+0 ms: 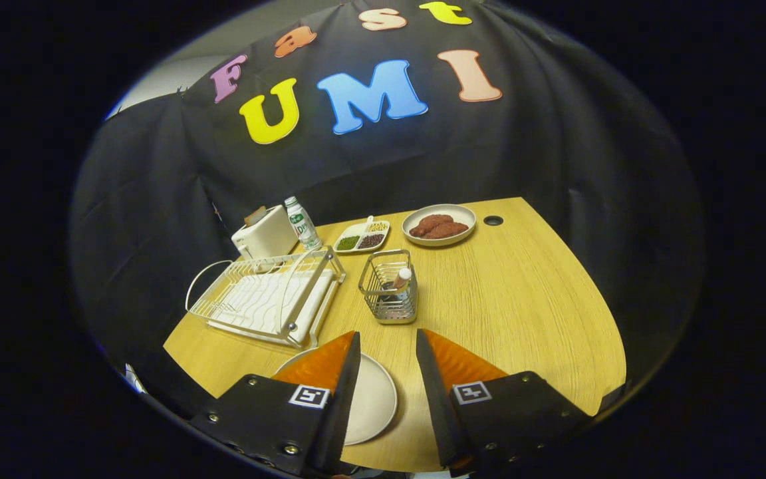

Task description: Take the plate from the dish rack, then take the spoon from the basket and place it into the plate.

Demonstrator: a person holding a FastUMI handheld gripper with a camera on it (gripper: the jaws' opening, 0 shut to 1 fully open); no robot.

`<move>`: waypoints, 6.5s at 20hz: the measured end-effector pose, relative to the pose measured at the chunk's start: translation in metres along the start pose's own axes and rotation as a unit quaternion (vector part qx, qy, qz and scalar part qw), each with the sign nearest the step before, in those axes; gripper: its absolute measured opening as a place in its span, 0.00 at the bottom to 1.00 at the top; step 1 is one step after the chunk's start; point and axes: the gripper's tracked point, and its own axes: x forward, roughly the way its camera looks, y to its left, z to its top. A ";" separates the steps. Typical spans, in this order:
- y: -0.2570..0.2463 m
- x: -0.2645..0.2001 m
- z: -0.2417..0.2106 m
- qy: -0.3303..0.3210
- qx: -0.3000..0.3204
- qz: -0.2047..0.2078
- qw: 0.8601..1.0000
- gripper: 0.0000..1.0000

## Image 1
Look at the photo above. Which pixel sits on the red meat piece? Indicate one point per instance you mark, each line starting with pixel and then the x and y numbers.
pixel 449 231
pixel 429 223

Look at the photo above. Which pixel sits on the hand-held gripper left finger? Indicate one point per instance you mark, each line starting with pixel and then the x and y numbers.
pixel 346 399

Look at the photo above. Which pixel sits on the round beige plate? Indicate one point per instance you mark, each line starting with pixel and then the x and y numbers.
pixel 373 399

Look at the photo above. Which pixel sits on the pile of dark red beans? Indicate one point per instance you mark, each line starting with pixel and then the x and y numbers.
pixel 372 241

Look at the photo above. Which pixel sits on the white drip tray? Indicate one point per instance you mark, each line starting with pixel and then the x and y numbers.
pixel 270 303

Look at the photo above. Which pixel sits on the white divided tray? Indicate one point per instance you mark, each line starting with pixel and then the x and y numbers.
pixel 360 231

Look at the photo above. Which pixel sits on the white drink bottle green label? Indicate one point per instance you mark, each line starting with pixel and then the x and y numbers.
pixel 303 226

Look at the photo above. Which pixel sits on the slice of toast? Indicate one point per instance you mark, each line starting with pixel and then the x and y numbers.
pixel 255 215

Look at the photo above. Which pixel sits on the pile of yellow beans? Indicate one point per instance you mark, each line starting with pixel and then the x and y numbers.
pixel 378 227

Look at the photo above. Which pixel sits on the white toaster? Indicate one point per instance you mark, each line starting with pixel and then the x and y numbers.
pixel 270 236

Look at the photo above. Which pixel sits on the black backdrop cloth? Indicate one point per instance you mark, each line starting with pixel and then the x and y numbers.
pixel 157 199

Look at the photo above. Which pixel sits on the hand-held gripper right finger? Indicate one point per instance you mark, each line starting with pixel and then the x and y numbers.
pixel 433 399

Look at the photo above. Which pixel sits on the shallow beige dish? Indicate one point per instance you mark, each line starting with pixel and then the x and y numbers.
pixel 463 214

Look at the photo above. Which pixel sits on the pile of green beans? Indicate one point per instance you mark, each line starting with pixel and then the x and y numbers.
pixel 348 243

